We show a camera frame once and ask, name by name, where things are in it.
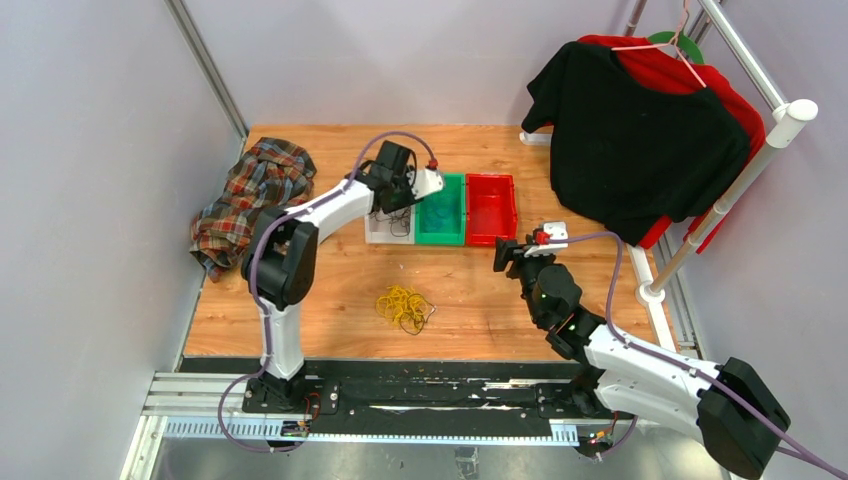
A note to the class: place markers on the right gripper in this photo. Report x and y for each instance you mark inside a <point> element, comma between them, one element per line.
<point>511,251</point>

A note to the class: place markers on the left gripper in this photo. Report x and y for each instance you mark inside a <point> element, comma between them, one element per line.
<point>408,200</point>

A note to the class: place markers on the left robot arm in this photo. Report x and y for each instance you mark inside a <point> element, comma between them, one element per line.
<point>281,258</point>

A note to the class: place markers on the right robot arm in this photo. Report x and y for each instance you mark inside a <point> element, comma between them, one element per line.
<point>726,407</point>

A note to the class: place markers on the white plastic bin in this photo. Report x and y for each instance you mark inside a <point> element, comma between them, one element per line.
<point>393,228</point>

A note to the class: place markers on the green plastic bin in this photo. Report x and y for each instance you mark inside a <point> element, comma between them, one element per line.
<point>440,219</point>

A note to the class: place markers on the red plastic bin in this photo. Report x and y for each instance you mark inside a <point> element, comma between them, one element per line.
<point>490,209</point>

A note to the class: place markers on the plaid flannel shirt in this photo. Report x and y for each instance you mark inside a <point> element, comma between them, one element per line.
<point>271,173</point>

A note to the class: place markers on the black t-shirt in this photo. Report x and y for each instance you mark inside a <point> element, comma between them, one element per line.
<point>628,155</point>

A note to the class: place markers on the red t-shirt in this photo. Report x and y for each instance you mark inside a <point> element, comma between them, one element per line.
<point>658,69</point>

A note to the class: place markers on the pink clothes hanger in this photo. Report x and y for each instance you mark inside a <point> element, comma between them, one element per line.
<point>672,43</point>

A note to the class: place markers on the green clothes hanger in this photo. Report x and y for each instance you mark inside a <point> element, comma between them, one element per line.
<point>686,45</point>

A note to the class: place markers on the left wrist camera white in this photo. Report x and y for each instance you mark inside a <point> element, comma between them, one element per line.
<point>425,182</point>

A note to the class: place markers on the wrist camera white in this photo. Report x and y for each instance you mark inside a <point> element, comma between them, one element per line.
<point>425,182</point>
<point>546,239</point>

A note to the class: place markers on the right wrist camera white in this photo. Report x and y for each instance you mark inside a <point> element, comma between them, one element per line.
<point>546,239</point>

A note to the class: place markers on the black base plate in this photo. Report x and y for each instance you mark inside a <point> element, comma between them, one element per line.
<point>437,398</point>

